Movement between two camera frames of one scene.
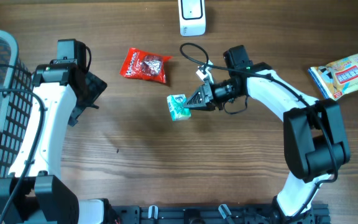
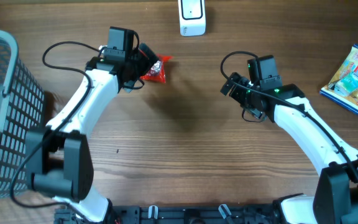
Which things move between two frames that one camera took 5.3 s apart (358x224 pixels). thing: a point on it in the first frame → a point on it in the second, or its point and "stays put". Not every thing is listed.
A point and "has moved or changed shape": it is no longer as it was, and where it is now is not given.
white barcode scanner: x=192 y=17 stays put
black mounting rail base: x=135 y=214 stays put
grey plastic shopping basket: x=6 y=91 stays put
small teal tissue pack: x=175 y=103 → x=350 y=84
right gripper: x=205 y=93 → x=236 y=93
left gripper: x=96 y=86 → x=145 y=63
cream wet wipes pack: x=340 y=77 has moved or changed shape
